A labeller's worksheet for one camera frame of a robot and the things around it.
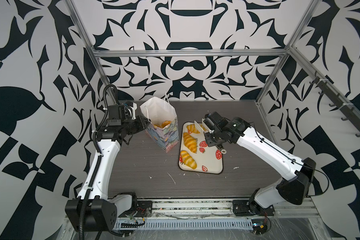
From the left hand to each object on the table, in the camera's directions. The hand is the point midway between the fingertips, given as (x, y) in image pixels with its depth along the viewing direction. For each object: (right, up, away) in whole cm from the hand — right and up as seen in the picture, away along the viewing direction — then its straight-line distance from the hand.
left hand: (149, 118), depth 74 cm
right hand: (+30, -10, +2) cm, 31 cm away
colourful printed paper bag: (+7, -5, 0) cm, 9 cm away
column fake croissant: (+22, -15, +19) cm, 32 cm away
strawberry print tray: (+24, -22, +18) cm, 37 cm away
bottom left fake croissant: (+19, -24, +12) cm, 33 cm away
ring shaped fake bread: (+7, -3, -1) cm, 8 cm away
